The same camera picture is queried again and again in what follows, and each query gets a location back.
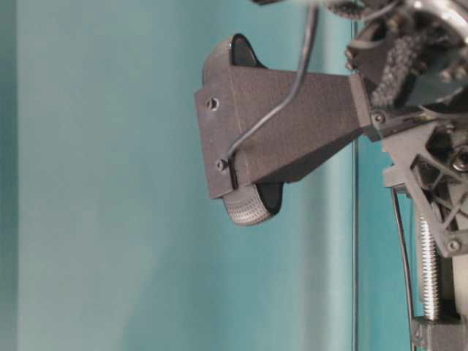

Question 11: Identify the grey camera cable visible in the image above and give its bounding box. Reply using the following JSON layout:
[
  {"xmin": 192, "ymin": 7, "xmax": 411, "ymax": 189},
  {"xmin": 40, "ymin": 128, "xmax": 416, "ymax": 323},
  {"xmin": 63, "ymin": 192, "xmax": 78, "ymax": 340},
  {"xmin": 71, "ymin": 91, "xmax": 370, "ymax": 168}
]
[{"xmin": 226, "ymin": 5, "xmax": 320, "ymax": 191}]

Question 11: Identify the silver threaded vise screw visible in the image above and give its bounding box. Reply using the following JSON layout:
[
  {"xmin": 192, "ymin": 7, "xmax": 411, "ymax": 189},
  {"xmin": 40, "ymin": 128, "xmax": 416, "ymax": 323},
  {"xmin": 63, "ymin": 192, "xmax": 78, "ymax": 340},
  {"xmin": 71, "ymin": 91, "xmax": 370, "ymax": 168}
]
[{"xmin": 419, "ymin": 215, "xmax": 440, "ymax": 321}]

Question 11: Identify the grey gripper frame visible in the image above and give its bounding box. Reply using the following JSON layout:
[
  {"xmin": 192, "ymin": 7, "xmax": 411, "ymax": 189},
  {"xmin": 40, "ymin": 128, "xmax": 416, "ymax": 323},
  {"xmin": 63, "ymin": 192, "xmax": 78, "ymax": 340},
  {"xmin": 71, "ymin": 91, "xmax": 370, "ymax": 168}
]
[{"xmin": 371, "ymin": 107, "xmax": 467, "ymax": 257}]

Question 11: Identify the wrist camera with grey mount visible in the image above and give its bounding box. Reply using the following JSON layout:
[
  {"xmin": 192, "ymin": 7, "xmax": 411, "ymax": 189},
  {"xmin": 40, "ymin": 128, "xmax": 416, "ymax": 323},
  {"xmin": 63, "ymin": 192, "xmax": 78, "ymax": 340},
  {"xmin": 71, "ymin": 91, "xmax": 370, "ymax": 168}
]
[{"xmin": 195, "ymin": 34, "xmax": 371, "ymax": 226}]

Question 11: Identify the thin black connector cable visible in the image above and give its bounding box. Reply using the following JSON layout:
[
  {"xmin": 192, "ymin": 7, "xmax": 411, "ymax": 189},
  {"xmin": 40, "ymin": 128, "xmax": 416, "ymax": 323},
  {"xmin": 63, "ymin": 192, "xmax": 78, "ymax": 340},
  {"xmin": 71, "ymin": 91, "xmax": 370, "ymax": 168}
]
[{"xmin": 390, "ymin": 188, "xmax": 420, "ymax": 351}]

